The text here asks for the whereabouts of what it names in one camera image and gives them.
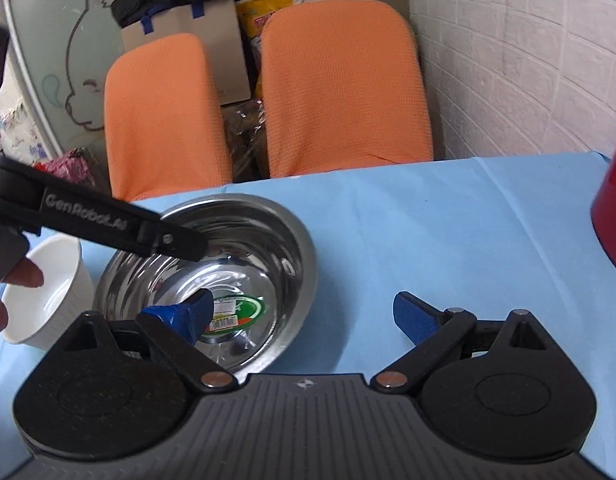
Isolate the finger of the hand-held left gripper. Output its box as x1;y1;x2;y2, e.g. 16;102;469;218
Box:
136;216;210;263

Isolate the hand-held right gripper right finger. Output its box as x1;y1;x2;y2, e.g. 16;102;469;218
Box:
369;290;560;394

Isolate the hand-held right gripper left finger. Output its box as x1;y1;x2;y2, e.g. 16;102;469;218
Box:
62;288;237;394

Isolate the stainless steel bowl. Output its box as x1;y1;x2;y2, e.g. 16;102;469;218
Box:
92;193;319;376

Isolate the person's left hand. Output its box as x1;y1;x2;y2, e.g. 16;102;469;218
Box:
0;260;45;357

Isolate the pink plastic bag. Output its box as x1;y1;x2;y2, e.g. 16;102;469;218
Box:
32;147;113;197

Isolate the patterned cloth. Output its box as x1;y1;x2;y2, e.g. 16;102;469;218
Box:
0;54;64;161

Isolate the white ceramic bowl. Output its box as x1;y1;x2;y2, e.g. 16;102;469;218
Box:
0;233;96;351

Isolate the blue cartoon printed tablecloth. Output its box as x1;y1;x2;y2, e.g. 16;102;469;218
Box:
0;150;616;461

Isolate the clear plastic bag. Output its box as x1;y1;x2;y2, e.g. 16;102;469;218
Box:
222;99;271;181

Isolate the orange chair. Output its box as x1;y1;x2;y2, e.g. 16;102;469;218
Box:
260;0;434;180
103;33;234;201

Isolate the glass door with cartoon drawing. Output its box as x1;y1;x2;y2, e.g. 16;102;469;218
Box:
0;0;134;161

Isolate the cardboard box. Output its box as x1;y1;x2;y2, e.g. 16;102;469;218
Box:
120;0;253;107

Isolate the red thermos jug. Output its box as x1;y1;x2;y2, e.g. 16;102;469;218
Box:
590;114;616;281

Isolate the yellow snack packet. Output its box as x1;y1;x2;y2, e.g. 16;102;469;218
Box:
236;0;289;101

